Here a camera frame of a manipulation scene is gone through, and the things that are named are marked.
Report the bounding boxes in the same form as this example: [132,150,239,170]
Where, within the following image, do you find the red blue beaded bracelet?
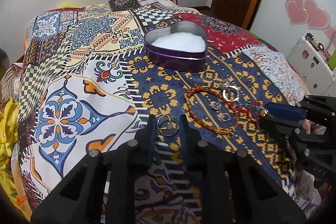
[231,99,274,123]

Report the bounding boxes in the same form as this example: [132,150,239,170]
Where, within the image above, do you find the large silver ring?
[220,81,240,103]

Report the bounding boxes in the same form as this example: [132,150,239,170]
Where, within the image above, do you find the red gold braided bracelet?
[184,85,240,138]

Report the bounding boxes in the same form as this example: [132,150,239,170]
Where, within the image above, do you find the small silver band ring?
[217,112,232,123]

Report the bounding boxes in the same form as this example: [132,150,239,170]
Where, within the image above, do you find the gold ring with stone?
[156,115,180,138]

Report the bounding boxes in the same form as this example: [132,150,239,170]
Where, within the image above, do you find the silver thin ring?
[155,113,174,131]

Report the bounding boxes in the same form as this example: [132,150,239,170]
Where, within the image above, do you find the purple heart-shaped tin box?
[143,21,208,73]

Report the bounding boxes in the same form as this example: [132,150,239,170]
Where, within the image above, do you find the white suitcase with stickers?
[287,32,335,95]

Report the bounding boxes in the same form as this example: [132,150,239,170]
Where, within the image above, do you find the colourful patchwork bedspread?
[18,0,305,223]

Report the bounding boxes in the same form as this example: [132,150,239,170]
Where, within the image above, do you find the yellow cloth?
[1,97,32,221]

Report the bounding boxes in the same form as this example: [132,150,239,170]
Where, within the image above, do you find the white foam padding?
[151,32,206,52]

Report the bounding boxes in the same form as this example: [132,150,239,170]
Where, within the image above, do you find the pink heart wall stickers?
[285,0,335,40]

